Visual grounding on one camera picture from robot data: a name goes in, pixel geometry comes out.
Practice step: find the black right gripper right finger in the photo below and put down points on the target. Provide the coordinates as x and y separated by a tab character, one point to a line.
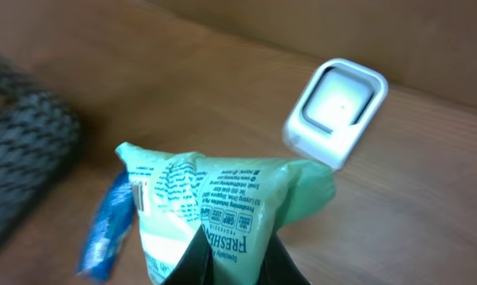
278	268

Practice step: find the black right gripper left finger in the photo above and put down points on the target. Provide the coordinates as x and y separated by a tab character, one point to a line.
196	265

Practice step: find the blue snack bar wrapper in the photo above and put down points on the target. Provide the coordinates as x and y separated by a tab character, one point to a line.
111	224

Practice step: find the grey plastic shopping basket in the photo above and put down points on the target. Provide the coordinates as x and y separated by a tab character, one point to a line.
40	139

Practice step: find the white barcode scanner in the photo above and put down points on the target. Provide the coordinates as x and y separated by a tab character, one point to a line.
333	111

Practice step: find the light blue snack packet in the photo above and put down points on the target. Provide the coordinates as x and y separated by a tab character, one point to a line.
239	204

